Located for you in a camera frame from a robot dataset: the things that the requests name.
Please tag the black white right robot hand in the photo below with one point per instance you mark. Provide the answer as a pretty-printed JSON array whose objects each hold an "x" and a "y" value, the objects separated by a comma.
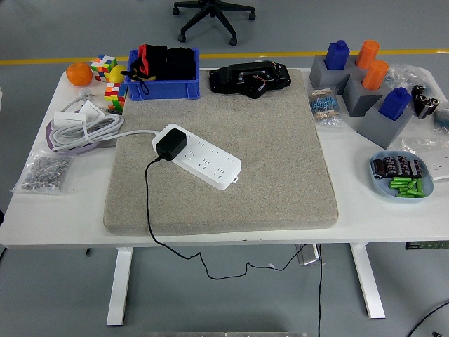
[{"x": 443, "y": 334}]

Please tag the white rectangular box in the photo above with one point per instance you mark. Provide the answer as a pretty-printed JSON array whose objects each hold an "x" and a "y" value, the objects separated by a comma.
[{"x": 68, "y": 119}]

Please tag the white table leg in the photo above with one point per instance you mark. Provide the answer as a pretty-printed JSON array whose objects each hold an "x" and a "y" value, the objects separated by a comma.
[
  {"x": 119, "y": 288},
  {"x": 367, "y": 281}
]

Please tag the black capacitor on plate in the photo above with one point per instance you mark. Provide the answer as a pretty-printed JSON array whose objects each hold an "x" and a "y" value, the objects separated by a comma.
[
  {"x": 391, "y": 166},
  {"x": 379, "y": 169},
  {"x": 404, "y": 165},
  {"x": 417, "y": 169}
]

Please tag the green battery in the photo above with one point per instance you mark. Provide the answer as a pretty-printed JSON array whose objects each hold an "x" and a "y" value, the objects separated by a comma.
[
  {"x": 400, "y": 179},
  {"x": 412, "y": 185},
  {"x": 411, "y": 195},
  {"x": 420, "y": 185},
  {"x": 405, "y": 191},
  {"x": 398, "y": 184}
]

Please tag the black electronic housing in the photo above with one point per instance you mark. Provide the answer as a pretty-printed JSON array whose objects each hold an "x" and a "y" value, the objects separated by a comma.
[{"x": 229, "y": 81}]

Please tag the large black capacitor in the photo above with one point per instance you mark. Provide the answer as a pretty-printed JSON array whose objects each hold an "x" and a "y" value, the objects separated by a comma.
[
  {"x": 429, "y": 107},
  {"x": 419, "y": 93}
]

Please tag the blue plastic bin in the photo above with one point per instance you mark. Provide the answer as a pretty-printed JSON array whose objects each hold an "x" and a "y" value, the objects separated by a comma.
[{"x": 163, "y": 92}]

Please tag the blue square peg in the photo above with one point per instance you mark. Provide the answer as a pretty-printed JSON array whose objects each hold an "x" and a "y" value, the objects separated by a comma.
[
  {"x": 395, "y": 104},
  {"x": 336, "y": 55}
]

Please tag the white switch plate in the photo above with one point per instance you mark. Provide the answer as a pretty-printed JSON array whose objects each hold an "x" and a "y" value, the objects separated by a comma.
[{"x": 93, "y": 110}]

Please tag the clear bag of screws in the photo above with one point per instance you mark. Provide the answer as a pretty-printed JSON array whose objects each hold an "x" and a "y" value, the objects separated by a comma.
[{"x": 42, "y": 173}]

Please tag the bag of blue parts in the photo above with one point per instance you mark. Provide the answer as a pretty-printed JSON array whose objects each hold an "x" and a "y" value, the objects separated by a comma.
[{"x": 442, "y": 117}]

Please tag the grey block holder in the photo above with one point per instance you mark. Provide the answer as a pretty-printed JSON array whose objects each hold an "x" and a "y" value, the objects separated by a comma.
[
  {"x": 322, "y": 78},
  {"x": 381, "y": 132},
  {"x": 359, "y": 101}
]

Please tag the table control panel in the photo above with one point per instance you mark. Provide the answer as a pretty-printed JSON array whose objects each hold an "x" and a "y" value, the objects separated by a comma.
[{"x": 428, "y": 245}]

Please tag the black foam stack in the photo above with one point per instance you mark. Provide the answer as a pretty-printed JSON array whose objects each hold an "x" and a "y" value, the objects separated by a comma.
[{"x": 180, "y": 63}]

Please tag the black plug adapter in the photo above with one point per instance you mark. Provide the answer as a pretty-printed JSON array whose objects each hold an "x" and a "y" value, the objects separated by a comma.
[{"x": 171, "y": 144}]

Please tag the grey-brown mat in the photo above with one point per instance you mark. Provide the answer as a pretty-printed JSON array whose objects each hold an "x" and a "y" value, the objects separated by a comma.
[{"x": 273, "y": 168}]

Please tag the white power strip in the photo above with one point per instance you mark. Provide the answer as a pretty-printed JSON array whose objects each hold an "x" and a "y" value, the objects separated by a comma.
[{"x": 214, "y": 165}]

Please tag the orange cylinder peg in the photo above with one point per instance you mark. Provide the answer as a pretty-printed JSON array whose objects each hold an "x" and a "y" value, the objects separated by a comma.
[
  {"x": 367, "y": 55},
  {"x": 375, "y": 75}
]

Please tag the yellow lemon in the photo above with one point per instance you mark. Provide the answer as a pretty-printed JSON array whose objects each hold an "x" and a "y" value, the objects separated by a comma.
[{"x": 118, "y": 74}]

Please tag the orange fruit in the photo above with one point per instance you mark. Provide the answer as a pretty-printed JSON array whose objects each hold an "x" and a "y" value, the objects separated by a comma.
[{"x": 79, "y": 74}]

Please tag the clear plastic bag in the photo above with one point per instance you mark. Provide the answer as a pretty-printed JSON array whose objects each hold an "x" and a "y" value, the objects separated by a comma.
[{"x": 405, "y": 76}]

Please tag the colourful puzzle cube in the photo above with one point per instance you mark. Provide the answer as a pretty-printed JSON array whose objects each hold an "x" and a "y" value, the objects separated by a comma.
[
  {"x": 115, "y": 98},
  {"x": 104, "y": 68}
]

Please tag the black office chair base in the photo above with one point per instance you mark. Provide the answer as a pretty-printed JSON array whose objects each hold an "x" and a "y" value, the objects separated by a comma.
[{"x": 212, "y": 10}]

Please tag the bag of resistors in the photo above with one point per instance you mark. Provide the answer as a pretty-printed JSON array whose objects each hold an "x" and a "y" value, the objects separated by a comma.
[{"x": 324, "y": 108}]

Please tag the light blue plate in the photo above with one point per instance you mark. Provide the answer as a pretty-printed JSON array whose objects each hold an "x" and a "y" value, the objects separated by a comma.
[{"x": 382, "y": 189}]

